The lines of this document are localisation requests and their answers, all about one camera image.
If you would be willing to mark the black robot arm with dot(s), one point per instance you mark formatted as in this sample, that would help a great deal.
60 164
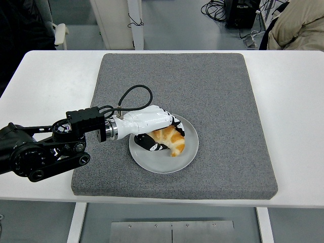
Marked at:
81 121

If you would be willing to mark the grey square foam mat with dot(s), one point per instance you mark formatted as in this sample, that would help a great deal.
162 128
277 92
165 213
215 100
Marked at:
202 88

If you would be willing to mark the black computer case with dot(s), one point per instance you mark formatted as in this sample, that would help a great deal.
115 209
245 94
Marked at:
240 15

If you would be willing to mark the grey chair with white armrest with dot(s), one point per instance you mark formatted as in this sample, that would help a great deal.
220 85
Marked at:
60 33

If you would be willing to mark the person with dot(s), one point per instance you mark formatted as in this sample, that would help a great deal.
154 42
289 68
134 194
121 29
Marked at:
298 25

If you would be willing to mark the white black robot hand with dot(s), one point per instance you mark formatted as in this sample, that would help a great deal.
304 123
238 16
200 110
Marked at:
146 119

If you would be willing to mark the golden brown croissant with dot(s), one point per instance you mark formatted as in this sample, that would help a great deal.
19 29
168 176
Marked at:
174 141

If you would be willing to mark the grey metal plate with screws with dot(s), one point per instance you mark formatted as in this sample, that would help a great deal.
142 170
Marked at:
172 231

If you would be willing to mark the black garment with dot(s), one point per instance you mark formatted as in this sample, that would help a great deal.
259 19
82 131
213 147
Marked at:
20 20

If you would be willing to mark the white cabinet with post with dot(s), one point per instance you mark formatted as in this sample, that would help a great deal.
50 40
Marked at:
114 22

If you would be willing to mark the pale grey round plate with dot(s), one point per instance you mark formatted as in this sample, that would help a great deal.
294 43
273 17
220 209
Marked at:
162 164

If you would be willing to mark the white table leg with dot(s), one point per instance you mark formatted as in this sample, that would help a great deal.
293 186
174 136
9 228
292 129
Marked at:
76 222
265 225

